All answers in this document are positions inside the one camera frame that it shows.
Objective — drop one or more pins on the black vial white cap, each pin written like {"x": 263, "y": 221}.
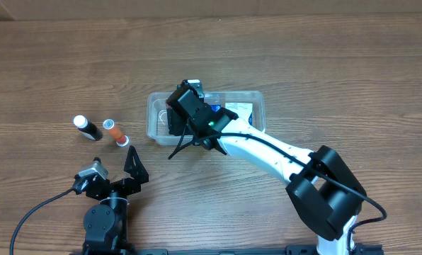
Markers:
{"x": 86, "y": 128}

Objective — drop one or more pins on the orange vial white cap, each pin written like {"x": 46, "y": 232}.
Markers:
{"x": 115, "y": 132}

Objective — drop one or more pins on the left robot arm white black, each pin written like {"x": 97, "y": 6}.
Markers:
{"x": 106, "y": 223}

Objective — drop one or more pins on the clear plastic container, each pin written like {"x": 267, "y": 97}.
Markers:
{"x": 157, "y": 122}

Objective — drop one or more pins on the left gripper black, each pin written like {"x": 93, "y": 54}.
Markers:
{"x": 115, "y": 186}

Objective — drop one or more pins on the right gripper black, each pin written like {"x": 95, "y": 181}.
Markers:
{"x": 175, "y": 120}

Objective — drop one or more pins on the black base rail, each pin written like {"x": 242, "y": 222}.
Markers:
{"x": 360, "y": 249}

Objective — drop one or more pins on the white medicine box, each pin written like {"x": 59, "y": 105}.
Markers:
{"x": 243, "y": 110}

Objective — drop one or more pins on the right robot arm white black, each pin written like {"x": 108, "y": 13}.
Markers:
{"x": 324, "y": 191}

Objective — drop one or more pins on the blue medicine box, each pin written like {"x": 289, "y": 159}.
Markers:
{"x": 215, "y": 107}

